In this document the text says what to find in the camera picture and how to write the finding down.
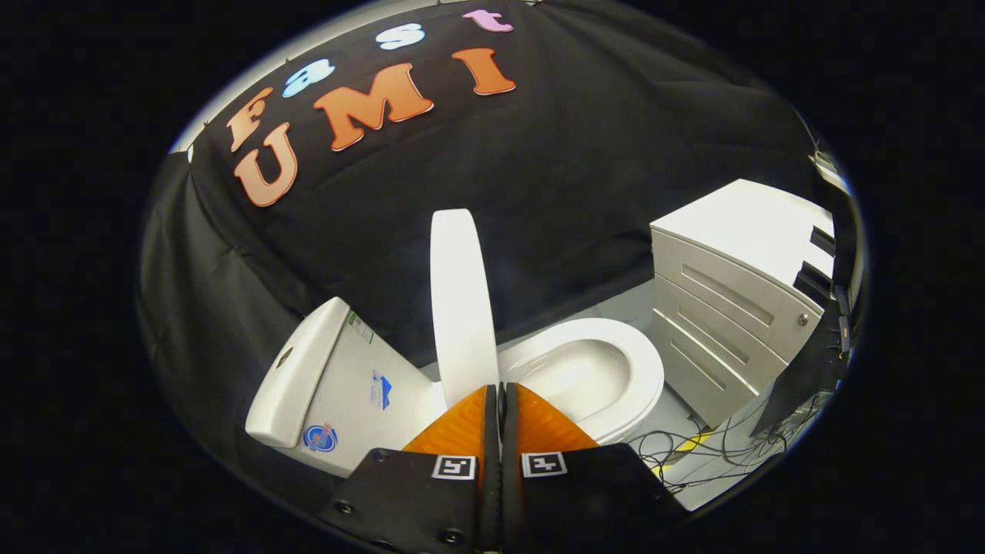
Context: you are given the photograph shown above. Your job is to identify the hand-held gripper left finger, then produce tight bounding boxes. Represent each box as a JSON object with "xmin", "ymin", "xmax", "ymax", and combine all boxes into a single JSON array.
[{"xmin": 322, "ymin": 382, "xmax": 503, "ymax": 553}]

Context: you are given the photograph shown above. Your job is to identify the white toilet bowl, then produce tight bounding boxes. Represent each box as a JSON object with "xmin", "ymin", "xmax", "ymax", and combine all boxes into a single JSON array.
[{"xmin": 500, "ymin": 337, "xmax": 664, "ymax": 447}]

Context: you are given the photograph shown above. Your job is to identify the white drawer cabinet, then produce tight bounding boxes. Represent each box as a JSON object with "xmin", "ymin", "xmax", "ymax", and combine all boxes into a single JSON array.
[{"xmin": 649, "ymin": 179, "xmax": 840, "ymax": 428}]

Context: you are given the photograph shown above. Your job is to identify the dark flat panel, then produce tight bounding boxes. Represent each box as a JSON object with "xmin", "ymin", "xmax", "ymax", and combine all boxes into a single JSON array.
[{"xmin": 750, "ymin": 304, "xmax": 851, "ymax": 438}]

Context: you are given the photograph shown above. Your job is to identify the black backdrop cloth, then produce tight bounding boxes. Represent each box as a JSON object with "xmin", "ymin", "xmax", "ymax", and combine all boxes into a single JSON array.
[{"xmin": 139, "ymin": 0, "xmax": 832, "ymax": 509}]

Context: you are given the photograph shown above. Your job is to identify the yellow black floor tape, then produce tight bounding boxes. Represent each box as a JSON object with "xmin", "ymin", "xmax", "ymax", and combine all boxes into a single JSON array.
[{"xmin": 650, "ymin": 431, "xmax": 713, "ymax": 474}]

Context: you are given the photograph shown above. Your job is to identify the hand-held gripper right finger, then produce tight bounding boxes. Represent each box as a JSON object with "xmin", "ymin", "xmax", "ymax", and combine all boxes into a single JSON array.
[{"xmin": 502, "ymin": 382, "xmax": 691, "ymax": 553}]

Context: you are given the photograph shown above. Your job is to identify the tangle of black cables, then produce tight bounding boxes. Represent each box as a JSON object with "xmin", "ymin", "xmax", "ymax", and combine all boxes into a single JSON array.
[{"xmin": 627, "ymin": 385, "xmax": 832, "ymax": 493}]

